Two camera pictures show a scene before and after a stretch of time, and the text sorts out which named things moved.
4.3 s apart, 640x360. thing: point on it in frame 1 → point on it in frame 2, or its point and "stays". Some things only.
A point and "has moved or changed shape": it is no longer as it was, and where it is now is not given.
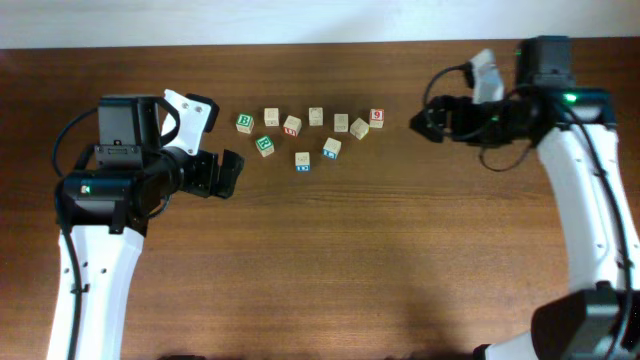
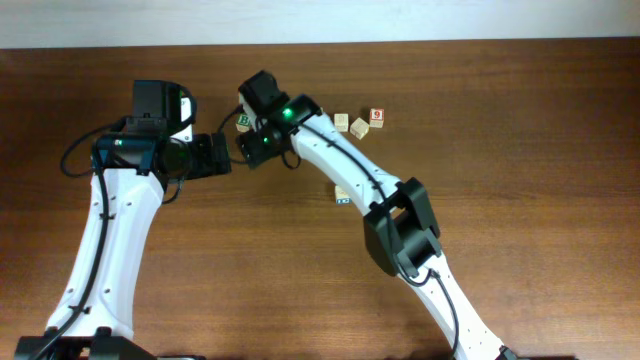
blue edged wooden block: x=331 y=148 has moved or changed shape
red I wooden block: x=341 y=122 stays
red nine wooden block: x=377 y=117 stays
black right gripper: x=445 y=118 → x=245 y=150
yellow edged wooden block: x=359 y=128 stays
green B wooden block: x=245 y=122 stays
